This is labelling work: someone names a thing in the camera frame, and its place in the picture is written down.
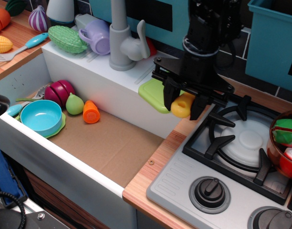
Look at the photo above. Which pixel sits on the red toy tomato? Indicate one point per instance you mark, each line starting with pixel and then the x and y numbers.
pixel 153 50

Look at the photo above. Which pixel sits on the green toy plate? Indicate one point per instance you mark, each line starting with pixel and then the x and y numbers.
pixel 47 125

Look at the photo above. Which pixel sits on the green red toy vegetable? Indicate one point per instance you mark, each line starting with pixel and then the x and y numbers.
pixel 282 132

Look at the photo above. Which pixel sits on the grey white toy bottle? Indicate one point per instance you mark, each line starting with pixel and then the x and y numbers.
pixel 61 11

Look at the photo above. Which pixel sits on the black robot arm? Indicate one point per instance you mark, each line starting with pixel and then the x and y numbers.
pixel 212 25

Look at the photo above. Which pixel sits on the brown transparent toy pot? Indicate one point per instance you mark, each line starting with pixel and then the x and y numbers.
pixel 276 150

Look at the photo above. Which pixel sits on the teal box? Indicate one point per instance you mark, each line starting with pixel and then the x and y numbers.
pixel 269 55

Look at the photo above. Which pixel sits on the green toy pear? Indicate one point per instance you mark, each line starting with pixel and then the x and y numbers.
pixel 74 105

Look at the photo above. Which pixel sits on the green cutting board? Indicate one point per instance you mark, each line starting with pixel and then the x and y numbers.
pixel 152 92

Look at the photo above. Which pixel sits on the magenta toy red onion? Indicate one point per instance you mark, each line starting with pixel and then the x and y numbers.
pixel 59 92

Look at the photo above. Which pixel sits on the yellow handled toy knife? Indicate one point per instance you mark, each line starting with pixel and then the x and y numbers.
pixel 181 106

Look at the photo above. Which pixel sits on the orange toy carrot piece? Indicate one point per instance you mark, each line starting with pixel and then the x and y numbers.
pixel 91 113

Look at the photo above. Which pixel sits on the teal handled grey fork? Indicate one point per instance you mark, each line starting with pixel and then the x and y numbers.
pixel 17 108

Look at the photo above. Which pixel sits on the grey toy faucet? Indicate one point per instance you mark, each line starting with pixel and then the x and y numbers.
pixel 125 50

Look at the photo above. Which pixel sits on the green toy bitter gourd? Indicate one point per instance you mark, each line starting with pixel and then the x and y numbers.
pixel 67 39

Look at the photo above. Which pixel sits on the teal toy bowl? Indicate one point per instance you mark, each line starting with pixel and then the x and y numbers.
pixel 42 106

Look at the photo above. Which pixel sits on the black stove grate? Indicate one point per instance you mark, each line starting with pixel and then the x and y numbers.
pixel 233 141

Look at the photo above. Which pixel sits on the orange toy carrot slice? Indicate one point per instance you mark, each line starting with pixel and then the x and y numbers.
pixel 5 18

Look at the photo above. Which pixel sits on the red white toy food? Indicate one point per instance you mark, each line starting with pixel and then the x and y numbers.
pixel 286 162

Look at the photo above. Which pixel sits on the black stove knob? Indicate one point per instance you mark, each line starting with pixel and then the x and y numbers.
pixel 209 195

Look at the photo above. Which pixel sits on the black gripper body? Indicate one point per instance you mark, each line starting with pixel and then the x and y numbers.
pixel 197 74

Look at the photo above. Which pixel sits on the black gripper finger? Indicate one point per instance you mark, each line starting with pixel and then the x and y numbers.
pixel 199 104
pixel 171 91

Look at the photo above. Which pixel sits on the purple striped toy onion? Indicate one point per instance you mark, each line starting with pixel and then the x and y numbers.
pixel 38 20

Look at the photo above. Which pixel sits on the teal handled grey spatula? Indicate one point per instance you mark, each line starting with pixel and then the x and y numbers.
pixel 6 57

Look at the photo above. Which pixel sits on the purple toy cup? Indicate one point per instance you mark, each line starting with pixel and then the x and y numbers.
pixel 97 35

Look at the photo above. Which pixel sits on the yellow toy corn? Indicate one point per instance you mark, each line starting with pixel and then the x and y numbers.
pixel 5 44

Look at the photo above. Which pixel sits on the blue box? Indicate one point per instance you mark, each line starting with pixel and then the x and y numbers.
pixel 9 182

